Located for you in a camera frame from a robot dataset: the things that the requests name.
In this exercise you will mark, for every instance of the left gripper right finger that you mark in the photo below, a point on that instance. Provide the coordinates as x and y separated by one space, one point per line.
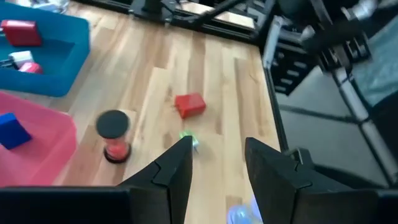
280 199

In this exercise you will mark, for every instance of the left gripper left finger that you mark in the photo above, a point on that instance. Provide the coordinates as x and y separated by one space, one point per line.
161 199

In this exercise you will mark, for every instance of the pink plastic bin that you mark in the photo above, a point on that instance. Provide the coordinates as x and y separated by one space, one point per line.
46 155

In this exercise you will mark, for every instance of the purple digital display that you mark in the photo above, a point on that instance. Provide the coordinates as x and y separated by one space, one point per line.
12 132

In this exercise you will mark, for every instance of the pink white charger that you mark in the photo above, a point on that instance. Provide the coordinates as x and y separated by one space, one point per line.
31 68

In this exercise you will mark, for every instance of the small black white charger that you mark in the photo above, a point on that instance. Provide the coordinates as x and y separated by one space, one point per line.
20 57

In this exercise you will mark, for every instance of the red wall charger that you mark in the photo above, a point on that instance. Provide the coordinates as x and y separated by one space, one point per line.
20 32
189 105

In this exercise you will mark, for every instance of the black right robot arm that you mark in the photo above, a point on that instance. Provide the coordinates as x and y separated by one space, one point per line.
326 34

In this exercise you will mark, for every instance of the lavender hourglass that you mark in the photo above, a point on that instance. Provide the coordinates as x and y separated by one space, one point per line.
241 216

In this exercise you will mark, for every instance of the green white charger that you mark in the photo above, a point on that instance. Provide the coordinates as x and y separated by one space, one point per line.
183 134

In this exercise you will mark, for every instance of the black hourglass with red sand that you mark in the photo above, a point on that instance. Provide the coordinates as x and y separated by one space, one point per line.
112 124

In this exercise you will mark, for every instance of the teal plastic bin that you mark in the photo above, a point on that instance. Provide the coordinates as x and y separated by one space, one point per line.
62 62

